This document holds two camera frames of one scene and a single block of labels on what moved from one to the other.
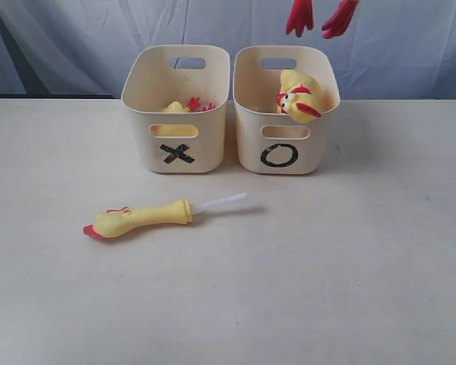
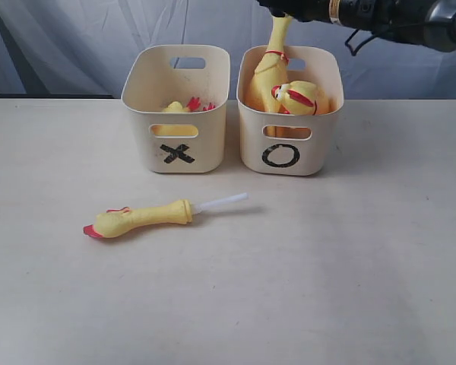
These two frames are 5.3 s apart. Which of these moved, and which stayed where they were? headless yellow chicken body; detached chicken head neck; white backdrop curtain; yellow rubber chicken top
Moved: yellow rubber chicken top
Stayed: detached chicken head neck; white backdrop curtain; headless yellow chicken body
